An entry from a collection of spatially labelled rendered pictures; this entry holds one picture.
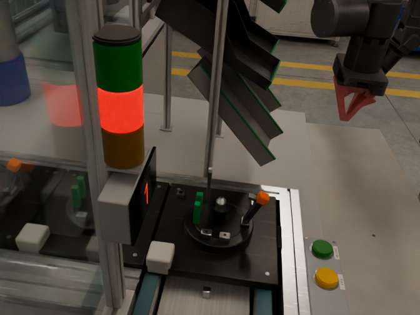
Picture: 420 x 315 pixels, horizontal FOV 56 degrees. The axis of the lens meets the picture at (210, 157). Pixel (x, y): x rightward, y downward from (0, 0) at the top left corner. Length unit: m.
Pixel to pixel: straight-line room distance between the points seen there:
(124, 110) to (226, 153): 0.80
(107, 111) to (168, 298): 0.43
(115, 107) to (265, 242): 0.47
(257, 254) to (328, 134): 0.72
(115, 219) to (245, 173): 0.71
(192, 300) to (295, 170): 0.57
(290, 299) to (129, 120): 0.45
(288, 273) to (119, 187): 0.41
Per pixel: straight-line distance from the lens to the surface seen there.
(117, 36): 0.42
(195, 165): 1.15
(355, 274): 0.97
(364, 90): 0.69
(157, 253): 0.74
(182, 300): 0.77
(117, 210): 0.48
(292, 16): 4.88
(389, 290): 0.97
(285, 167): 1.20
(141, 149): 0.48
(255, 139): 0.92
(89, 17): 0.42
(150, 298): 0.74
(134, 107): 0.44
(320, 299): 0.77
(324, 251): 0.82
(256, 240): 0.81
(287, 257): 0.81
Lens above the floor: 1.55
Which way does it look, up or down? 36 degrees down
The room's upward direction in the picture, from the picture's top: 5 degrees clockwise
